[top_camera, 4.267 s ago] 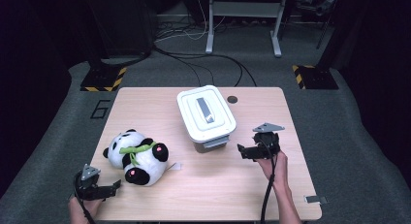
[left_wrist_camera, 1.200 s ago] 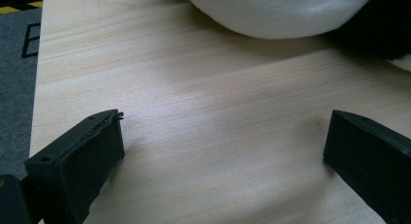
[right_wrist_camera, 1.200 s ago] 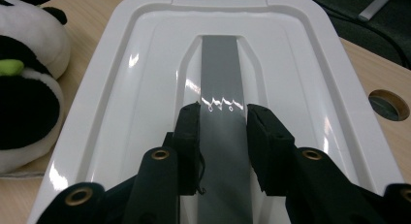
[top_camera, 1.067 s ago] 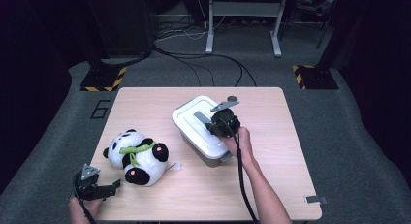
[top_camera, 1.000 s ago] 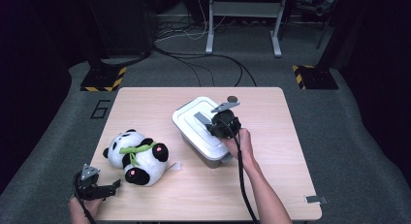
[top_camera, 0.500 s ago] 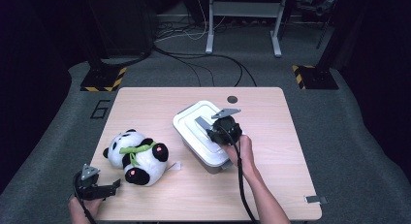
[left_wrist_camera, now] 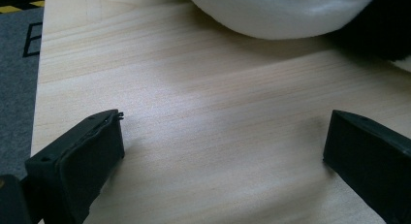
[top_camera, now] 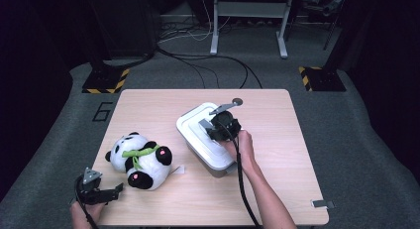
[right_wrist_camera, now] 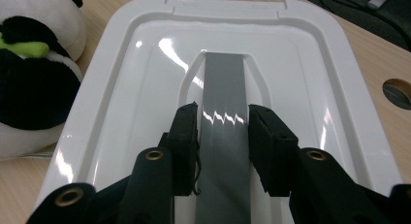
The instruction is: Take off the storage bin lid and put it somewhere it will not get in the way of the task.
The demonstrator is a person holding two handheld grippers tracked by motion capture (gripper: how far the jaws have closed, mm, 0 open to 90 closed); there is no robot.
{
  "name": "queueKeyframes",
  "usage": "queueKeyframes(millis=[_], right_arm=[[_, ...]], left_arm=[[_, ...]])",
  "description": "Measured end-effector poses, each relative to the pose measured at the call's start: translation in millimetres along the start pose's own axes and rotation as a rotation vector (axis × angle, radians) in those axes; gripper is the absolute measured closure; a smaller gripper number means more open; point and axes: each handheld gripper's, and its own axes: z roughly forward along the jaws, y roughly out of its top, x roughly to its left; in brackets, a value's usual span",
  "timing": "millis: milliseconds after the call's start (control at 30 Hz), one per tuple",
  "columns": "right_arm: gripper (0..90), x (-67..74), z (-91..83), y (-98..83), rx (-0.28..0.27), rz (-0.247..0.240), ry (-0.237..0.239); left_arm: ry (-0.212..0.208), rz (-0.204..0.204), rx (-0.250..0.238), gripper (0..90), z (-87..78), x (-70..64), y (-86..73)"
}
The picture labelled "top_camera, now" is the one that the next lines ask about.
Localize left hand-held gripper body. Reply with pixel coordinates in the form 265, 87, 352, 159
75, 167, 110, 205

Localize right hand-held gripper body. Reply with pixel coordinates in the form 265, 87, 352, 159
208, 101, 244, 143

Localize white storage box lid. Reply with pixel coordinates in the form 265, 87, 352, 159
175, 101, 240, 172

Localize clear grey storage box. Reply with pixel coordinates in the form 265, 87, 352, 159
183, 136, 240, 179

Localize panda plush toy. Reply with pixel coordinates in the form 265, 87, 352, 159
104, 132, 186, 191

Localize person's left hand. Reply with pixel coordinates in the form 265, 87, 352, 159
69, 202, 107, 229

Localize person's right hand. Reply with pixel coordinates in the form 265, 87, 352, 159
219, 130, 256, 172

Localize black tape floor number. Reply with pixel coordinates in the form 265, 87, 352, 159
92, 101, 114, 122

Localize black cabinet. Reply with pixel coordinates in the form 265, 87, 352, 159
85, 0, 160, 59

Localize dark equipment pile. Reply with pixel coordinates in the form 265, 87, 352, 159
301, 0, 349, 18

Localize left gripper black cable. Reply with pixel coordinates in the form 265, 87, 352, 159
74, 175, 99, 229

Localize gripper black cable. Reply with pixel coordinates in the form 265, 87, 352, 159
216, 120, 263, 229
74, 175, 99, 229

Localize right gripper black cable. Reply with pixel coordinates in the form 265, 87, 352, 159
216, 120, 263, 229

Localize thin black floor cable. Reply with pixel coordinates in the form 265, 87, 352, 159
177, 58, 222, 90

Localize long black floor cable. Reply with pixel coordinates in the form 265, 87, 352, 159
154, 45, 263, 90

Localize white floor cable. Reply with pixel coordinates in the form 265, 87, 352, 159
157, 0, 233, 44

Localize black yellow striped base plate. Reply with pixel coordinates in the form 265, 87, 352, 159
81, 67, 131, 94
298, 65, 347, 92

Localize white metal stand frame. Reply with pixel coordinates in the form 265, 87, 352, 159
209, 0, 295, 59

